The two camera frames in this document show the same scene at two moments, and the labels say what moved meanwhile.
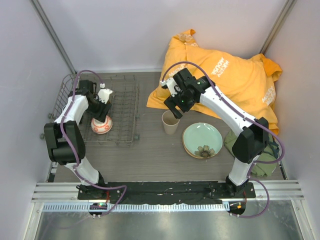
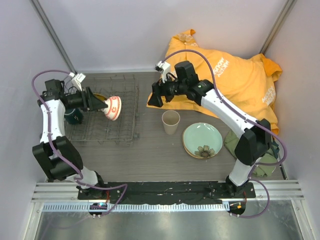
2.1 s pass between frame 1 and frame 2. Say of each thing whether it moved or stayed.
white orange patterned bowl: moved
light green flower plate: stayed
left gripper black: moved
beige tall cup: stayed
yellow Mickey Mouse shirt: stayed
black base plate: stayed
